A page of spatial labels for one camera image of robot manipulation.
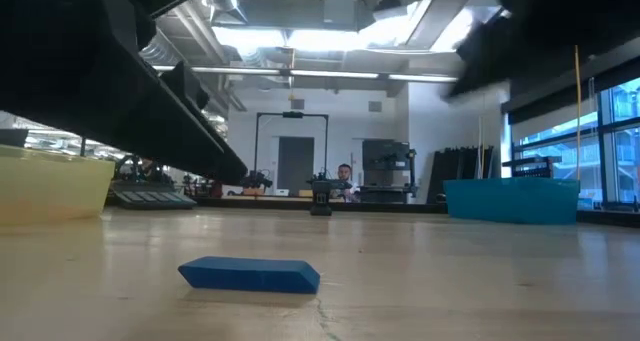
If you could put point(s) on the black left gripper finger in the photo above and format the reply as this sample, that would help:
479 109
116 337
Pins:
150 121
187 88

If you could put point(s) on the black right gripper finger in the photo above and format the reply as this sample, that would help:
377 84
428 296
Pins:
480 83

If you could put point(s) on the blue eraser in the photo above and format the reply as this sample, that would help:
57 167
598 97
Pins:
250 276

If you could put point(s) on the black background robot arm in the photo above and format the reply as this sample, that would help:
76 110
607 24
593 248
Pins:
257 179
330 183
130 171

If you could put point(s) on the black desk calculator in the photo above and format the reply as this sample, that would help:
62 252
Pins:
150 198

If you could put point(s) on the black leaning panels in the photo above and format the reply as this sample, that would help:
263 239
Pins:
462 166

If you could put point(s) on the black rack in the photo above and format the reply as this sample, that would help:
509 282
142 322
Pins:
530 162

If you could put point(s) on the blue plastic bin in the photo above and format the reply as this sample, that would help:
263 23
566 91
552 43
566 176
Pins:
510 201

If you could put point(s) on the yellow plastic bin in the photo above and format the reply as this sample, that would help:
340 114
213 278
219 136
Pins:
50 191

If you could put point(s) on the black cabinet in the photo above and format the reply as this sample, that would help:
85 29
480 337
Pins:
380 156

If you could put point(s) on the grey door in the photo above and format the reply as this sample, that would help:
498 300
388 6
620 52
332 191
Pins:
295 163

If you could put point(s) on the ceiling light strip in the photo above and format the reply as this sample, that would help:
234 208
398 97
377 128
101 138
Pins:
330 74

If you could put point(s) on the black background rig frame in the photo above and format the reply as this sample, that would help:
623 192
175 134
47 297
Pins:
292 114

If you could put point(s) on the black aluminium table frame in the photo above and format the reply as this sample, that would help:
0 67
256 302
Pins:
380 207

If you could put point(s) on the black camera stand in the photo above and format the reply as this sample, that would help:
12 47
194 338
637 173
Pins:
321 201

